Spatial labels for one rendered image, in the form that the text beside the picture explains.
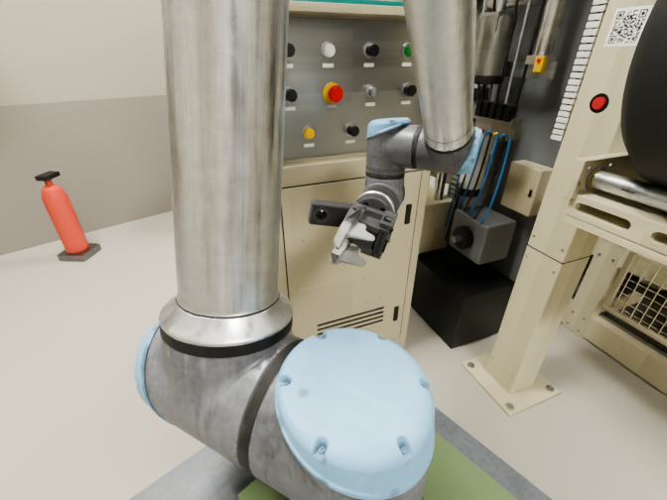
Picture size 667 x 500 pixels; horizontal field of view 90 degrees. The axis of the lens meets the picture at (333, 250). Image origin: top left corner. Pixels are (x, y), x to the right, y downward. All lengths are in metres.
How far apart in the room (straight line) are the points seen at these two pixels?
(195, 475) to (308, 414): 0.38
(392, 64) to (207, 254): 0.86
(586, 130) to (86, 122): 2.79
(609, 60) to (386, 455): 1.03
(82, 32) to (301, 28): 2.15
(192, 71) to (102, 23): 2.68
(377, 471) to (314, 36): 0.91
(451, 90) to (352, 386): 0.43
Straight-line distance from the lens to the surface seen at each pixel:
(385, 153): 0.75
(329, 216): 0.65
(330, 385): 0.33
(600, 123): 1.13
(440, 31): 0.50
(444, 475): 0.61
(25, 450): 1.70
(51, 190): 2.62
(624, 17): 1.14
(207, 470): 0.66
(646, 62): 0.86
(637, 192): 1.00
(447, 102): 0.59
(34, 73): 2.94
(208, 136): 0.32
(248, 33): 0.33
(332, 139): 1.03
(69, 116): 2.95
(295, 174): 0.97
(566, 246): 1.21
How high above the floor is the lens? 1.17
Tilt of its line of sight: 30 degrees down
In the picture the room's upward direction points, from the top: straight up
